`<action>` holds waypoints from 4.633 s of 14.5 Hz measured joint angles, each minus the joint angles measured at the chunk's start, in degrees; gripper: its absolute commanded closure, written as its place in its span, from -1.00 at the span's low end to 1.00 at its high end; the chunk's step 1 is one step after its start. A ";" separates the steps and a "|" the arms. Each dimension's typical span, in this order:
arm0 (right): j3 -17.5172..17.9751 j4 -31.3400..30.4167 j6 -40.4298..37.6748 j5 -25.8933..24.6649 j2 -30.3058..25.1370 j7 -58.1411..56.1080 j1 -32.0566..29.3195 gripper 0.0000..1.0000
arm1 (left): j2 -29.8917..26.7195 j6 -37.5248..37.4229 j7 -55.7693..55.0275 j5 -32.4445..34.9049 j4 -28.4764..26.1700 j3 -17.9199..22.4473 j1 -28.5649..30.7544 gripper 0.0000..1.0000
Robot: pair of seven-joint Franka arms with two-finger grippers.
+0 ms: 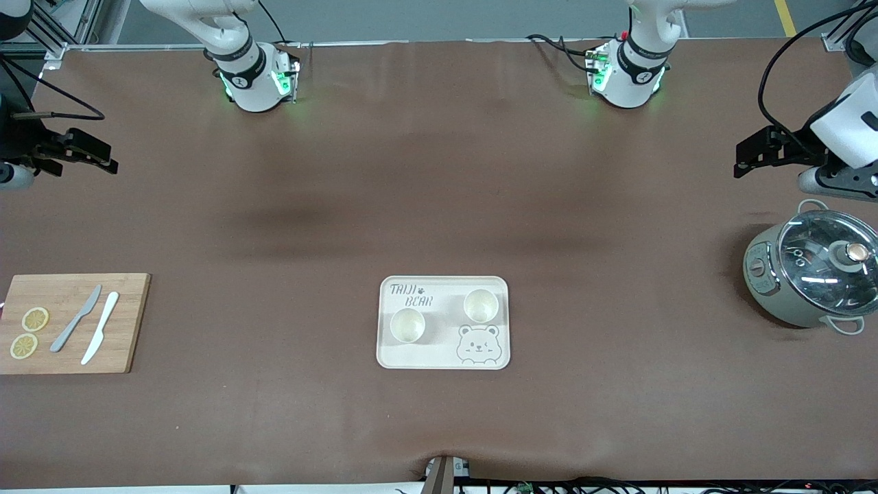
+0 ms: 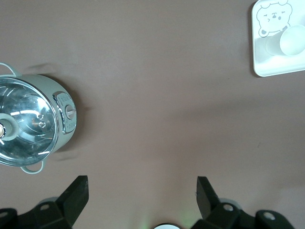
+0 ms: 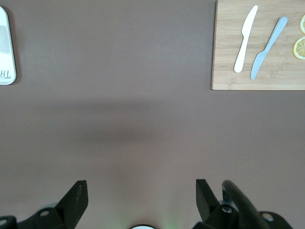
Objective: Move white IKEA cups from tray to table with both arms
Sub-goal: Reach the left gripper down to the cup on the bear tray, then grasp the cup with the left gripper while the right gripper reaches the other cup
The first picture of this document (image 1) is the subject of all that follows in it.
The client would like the white bear print tray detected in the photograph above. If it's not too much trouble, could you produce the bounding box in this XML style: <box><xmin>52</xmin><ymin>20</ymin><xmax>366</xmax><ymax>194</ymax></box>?
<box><xmin>376</xmin><ymin>276</ymin><xmax>511</xmax><ymax>371</ymax></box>

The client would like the aluminium frame profile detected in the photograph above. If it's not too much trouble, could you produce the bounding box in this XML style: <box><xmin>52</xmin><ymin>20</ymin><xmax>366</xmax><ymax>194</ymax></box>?
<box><xmin>822</xmin><ymin>0</ymin><xmax>878</xmax><ymax>53</ymax></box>
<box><xmin>27</xmin><ymin>0</ymin><xmax>131</xmax><ymax>71</ymax></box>

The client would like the wooden cutting board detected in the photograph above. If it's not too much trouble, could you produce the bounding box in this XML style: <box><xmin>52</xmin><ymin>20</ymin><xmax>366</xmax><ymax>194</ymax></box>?
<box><xmin>0</xmin><ymin>273</ymin><xmax>152</xmax><ymax>375</ymax></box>

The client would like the white plastic knife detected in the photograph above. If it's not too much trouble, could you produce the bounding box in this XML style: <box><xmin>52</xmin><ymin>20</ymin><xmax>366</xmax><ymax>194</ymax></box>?
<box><xmin>81</xmin><ymin>292</ymin><xmax>120</xmax><ymax>366</ymax></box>

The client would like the grey plastic knife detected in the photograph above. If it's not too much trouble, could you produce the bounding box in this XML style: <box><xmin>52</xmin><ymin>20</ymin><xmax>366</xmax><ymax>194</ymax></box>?
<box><xmin>49</xmin><ymin>285</ymin><xmax>103</xmax><ymax>353</ymax></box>

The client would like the black arm base cable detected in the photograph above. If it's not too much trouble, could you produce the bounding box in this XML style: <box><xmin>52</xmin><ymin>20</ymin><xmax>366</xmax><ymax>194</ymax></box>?
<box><xmin>525</xmin><ymin>33</ymin><xmax>599</xmax><ymax>75</ymax></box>
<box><xmin>257</xmin><ymin>0</ymin><xmax>290</xmax><ymax>47</ymax></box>

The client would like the glass pot lid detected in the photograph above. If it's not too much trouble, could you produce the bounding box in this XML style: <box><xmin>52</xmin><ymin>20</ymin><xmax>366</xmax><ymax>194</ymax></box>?
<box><xmin>777</xmin><ymin>209</ymin><xmax>878</xmax><ymax>316</ymax></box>

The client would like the brown table mat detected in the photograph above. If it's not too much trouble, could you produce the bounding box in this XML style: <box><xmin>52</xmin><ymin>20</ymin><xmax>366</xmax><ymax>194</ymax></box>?
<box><xmin>0</xmin><ymin>40</ymin><xmax>878</xmax><ymax>489</ymax></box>

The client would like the white plastic cup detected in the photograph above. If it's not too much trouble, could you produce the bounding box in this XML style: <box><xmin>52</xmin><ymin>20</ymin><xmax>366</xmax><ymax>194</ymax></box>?
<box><xmin>390</xmin><ymin>307</ymin><xmax>426</xmax><ymax>344</ymax></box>
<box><xmin>463</xmin><ymin>289</ymin><xmax>499</xmax><ymax>324</ymax></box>

